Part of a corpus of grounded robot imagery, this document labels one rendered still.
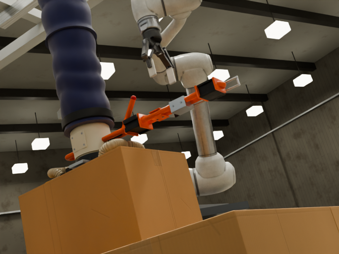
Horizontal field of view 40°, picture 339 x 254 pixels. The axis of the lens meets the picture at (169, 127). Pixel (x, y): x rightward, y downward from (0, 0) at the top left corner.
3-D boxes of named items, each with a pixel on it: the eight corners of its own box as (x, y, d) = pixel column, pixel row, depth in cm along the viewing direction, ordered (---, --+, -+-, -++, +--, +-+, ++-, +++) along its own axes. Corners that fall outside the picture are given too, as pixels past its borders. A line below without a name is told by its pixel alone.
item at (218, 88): (197, 98, 167) (193, 85, 168) (207, 102, 173) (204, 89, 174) (217, 88, 163) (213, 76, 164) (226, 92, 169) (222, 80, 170)
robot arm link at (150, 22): (132, 23, 190) (135, 36, 188) (150, 12, 185) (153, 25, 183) (146, 30, 197) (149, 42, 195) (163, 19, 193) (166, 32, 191)
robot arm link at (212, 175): (197, 192, 260) (236, 185, 259) (199, 200, 244) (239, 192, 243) (171, 57, 252) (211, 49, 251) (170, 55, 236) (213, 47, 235)
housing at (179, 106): (170, 113, 173) (167, 102, 175) (180, 115, 179) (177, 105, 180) (185, 106, 170) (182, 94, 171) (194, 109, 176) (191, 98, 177)
